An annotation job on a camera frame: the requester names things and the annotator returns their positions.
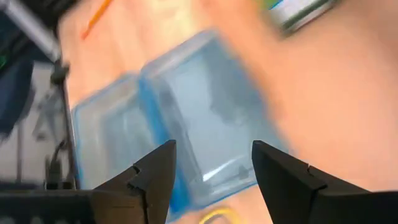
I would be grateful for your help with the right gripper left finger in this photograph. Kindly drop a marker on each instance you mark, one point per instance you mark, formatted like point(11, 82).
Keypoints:
point(149, 186)

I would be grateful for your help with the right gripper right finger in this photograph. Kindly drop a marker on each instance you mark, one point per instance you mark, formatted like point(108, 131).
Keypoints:
point(289, 186)

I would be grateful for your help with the blue translucent pencil box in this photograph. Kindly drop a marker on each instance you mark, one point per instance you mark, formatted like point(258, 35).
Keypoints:
point(199, 102)

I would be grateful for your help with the green yellow crayon box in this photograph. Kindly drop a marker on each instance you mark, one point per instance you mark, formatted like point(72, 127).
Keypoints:
point(298, 12)

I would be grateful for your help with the orange pencil red cap eraser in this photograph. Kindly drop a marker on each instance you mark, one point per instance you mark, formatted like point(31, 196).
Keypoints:
point(96, 18)

